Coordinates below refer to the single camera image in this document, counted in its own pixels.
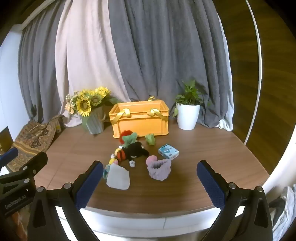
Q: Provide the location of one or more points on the blue tissue packet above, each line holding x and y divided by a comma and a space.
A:
168, 152

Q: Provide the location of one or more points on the sunflower bouquet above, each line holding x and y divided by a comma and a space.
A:
84, 104

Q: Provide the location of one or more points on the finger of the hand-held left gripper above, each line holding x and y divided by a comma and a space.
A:
34, 163
9, 154

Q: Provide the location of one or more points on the white hoop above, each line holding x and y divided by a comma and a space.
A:
258, 69

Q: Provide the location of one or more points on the small white object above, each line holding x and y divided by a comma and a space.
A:
132, 163

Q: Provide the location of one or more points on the yellow ribbon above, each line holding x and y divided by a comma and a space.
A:
158, 113
151, 98

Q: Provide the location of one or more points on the white and grey cloth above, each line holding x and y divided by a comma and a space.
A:
285, 206

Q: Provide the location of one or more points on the white plant pot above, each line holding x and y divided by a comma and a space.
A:
187, 117

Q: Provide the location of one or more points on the grey curtain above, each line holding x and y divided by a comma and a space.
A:
161, 51
39, 76

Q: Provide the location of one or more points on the small green plush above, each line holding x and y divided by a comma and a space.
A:
150, 139

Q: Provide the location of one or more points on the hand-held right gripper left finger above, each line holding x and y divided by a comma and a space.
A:
89, 185

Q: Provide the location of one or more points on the small peach flowers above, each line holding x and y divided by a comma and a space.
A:
70, 104

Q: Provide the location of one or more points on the red and green plush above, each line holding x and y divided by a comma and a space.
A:
127, 138

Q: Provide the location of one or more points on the green potted plant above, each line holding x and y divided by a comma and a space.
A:
189, 93

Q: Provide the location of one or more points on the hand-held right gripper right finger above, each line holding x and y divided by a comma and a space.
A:
211, 185

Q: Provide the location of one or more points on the yellow banana toy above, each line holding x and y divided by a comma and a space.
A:
124, 114

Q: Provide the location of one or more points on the patterned brown cloth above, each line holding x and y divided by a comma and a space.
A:
32, 139

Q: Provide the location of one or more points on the white curtain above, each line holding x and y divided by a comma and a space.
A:
92, 58

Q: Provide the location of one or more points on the white folded cloth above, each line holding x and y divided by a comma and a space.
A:
118, 178

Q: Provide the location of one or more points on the orange plastic crate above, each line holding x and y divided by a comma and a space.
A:
138, 126

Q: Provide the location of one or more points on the black and orange bee plush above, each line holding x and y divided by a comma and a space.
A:
134, 151

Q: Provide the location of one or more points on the grey ribbed vase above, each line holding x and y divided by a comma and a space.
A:
93, 122

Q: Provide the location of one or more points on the purple fluffy headband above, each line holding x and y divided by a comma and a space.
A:
159, 170

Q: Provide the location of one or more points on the multicoloured small toy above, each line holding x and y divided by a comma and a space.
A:
112, 160

